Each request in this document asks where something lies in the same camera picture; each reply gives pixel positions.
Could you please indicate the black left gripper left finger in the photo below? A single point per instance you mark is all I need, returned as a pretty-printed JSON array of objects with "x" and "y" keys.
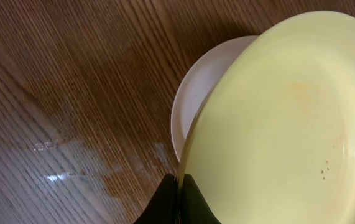
[{"x": 162, "y": 206}]

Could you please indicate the white plate with stain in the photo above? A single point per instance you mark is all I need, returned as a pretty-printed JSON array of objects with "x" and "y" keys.
[{"x": 198, "y": 82}]

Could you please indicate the yellow-green plate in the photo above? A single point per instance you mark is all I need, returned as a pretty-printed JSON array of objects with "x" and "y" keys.
[{"x": 274, "y": 141}]

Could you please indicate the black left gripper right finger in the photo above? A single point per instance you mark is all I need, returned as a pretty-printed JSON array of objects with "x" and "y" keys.
[{"x": 193, "y": 206}]

